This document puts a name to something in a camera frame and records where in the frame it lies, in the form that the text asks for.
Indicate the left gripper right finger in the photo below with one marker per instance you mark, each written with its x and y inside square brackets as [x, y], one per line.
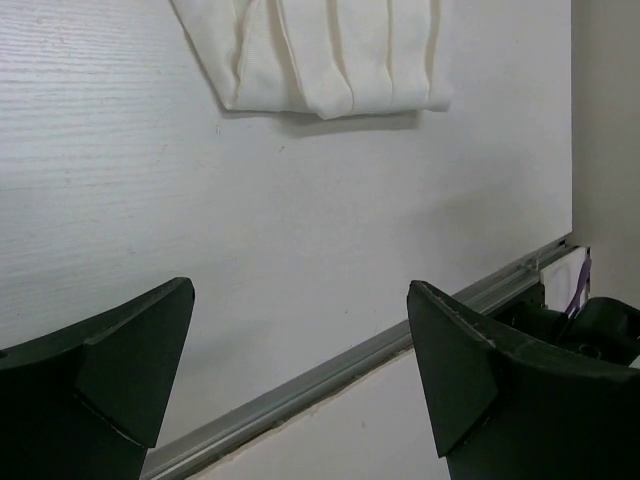
[526, 392]

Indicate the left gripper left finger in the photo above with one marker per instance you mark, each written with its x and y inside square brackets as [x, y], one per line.
[88, 401]

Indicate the white pleated skirt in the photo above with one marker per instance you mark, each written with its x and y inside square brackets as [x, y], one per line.
[329, 58]

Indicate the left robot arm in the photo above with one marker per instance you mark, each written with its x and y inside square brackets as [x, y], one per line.
[514, 390]

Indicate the aluminium table rail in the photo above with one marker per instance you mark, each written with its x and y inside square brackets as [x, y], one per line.
[206, 445]

